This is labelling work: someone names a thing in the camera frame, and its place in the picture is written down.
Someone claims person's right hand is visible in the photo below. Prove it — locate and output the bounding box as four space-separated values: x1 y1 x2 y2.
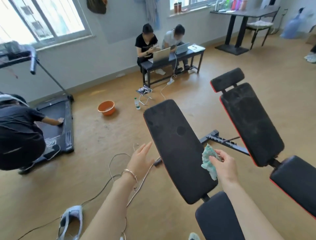
209 149 239 185

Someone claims person's left hand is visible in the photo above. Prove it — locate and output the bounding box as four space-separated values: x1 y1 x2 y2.
123 141 155 182

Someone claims green cleaning cloth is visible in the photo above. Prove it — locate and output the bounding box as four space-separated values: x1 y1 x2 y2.
201 143 224 181

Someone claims person's left forearm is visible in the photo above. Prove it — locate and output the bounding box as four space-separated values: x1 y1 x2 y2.
80 171 139 240

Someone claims person's right forearm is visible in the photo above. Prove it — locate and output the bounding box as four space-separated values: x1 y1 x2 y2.
218 179 280 240

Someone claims black weight bench with headrest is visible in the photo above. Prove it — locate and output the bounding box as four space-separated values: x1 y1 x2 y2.
199 67 316 220

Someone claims orange plastic basin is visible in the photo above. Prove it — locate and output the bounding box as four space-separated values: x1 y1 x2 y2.
97 100 116 117

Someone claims small folding stool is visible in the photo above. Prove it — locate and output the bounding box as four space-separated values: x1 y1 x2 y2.
136 85 153 106

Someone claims silver laptop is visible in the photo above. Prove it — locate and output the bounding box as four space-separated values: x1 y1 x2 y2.
153 47 171 64
175 42 190 55

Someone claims black treadmill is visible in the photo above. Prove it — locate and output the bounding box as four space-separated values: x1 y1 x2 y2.
0 42 75 164

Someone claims black low bench table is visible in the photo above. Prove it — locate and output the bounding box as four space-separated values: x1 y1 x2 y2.
140 45 206 87

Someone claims black chair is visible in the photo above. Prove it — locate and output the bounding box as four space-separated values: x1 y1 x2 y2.
245 7 282 50

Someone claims white seat cushion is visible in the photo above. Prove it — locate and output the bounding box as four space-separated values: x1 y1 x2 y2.
247 20 274 28

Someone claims blue hanging cloth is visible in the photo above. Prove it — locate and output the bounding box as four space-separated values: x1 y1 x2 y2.
145 0 161 30

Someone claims blue water jug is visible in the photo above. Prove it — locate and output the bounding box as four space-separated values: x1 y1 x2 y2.
280 7 309 40

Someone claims row of colourful bottles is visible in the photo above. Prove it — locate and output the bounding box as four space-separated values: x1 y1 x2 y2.
213 0 249 12

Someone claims small window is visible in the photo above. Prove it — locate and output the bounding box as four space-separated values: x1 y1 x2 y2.
169 0 213 18

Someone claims dark hanging bag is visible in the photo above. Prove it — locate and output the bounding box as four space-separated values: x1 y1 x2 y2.
86 0 107 15

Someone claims large window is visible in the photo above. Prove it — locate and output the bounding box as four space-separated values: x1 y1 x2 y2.
0 0 93 49

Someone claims thin metal bracelet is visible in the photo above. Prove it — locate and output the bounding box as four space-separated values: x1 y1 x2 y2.
122 169 138 184

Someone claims white floor cable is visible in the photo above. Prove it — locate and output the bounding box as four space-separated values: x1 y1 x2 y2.
109 143 161 240

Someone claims black floor cable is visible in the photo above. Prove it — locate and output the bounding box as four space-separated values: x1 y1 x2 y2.
17 173 116 240

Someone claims white power strip with cable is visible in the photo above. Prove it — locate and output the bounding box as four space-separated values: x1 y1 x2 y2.
160 51 179 101

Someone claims black pedestal table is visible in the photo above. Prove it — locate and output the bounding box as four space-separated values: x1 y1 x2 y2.
210 6 281 56

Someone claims white head strap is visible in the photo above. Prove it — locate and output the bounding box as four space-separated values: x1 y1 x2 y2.
0 93 29 107

